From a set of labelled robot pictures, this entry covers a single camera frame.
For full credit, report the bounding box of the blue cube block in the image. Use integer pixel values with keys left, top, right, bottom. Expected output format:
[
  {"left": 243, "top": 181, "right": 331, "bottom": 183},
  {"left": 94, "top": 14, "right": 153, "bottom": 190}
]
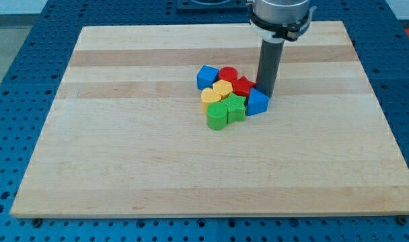
[{"left": 196, "top": 65, "right": 219, "bottom": 90}]

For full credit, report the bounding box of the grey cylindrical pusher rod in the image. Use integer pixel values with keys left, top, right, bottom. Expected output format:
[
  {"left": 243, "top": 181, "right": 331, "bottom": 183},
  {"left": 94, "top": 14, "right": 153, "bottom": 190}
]
[{"left": 256, "top": 40, "right": 284, "bottom": 98}]

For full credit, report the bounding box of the yellow heart block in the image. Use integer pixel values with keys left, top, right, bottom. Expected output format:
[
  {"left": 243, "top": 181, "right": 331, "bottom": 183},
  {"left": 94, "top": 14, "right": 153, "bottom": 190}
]
[{"left": 200, "top": 87, "right": 222, "bottom": 114}]

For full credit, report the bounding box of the yellow hexagon block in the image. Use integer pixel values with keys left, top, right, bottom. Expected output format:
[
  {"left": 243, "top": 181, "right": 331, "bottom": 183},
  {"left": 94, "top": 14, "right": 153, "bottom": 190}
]
[{"left": 213, "top": 79, "right": 233, "bottom": 99}]

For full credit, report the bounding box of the green star block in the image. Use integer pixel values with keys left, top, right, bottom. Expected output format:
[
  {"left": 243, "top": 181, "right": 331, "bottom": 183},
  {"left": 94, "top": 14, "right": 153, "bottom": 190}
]
[{"left": 221, "top": 93, "right": 246, "bottom": 124}]

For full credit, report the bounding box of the red star block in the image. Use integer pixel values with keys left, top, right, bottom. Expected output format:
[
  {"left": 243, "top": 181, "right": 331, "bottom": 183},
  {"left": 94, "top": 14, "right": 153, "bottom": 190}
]
[{"left": 231, "top": 76, "right": 256, "bottom": 97}]

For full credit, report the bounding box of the light wooden board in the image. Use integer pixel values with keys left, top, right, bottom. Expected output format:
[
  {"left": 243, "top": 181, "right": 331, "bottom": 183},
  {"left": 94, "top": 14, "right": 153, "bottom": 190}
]
[{"left": 11, "top": 21, "right": 409, "bottom": 218}]

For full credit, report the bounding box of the red cylinder block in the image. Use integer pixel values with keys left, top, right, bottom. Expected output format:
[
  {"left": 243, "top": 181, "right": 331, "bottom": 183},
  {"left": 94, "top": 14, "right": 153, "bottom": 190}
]
[{"left": 218, "top": 67, "right": 238, "bottom": 82}]

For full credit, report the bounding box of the green cylinder block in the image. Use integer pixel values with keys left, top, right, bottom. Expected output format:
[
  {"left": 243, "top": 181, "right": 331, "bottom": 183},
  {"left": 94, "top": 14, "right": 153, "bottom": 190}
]
[{"left": 207, "top": 102, "right": 228, "bottom": 130}]

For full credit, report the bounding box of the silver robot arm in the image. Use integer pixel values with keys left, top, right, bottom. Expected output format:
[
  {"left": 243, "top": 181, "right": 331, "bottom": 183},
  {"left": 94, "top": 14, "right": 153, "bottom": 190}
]
[{"left": 249, "top": 0, "right": 317, "bottom": 44}]

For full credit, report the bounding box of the blue triangle block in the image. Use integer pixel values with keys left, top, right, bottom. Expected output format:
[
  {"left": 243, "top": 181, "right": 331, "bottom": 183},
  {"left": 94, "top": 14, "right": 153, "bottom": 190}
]
[{"left": 246, "top": 88, "right": 269, "bottom": 116}]

